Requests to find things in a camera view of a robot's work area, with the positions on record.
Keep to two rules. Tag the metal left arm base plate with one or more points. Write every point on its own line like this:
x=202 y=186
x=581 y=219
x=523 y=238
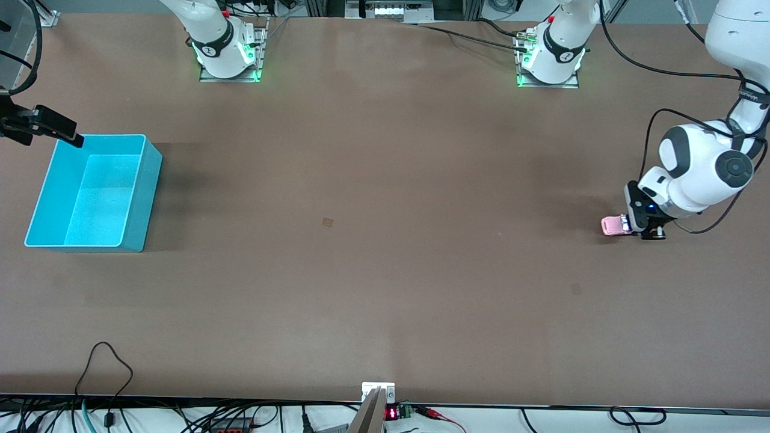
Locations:
x=571 y=85

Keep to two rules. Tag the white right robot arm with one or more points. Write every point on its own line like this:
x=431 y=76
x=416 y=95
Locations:
x=216 y=36

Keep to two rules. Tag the pink jeep toy black roof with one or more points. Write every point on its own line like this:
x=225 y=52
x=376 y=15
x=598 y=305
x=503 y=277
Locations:
x=612 y=226

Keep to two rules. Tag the red digit display module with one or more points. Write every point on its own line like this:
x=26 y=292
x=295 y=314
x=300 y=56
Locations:
x=392 y=413

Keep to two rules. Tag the metal rack equipment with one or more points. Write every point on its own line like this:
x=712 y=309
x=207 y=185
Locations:
x=388 y=9

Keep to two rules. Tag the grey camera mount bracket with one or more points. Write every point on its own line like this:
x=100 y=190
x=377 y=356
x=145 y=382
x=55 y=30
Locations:
x=370 y=415

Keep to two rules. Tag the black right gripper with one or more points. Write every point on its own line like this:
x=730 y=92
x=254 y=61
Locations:
x=18 y=119

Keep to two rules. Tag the aluminium frame corner bracket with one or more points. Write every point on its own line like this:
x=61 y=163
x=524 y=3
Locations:
x=48 y=18

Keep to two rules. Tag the turquoise plastic bin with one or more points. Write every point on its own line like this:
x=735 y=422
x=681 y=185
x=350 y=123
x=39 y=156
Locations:
x=96 y=198

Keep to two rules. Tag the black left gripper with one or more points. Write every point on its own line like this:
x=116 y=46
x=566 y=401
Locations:
x=636 y=211

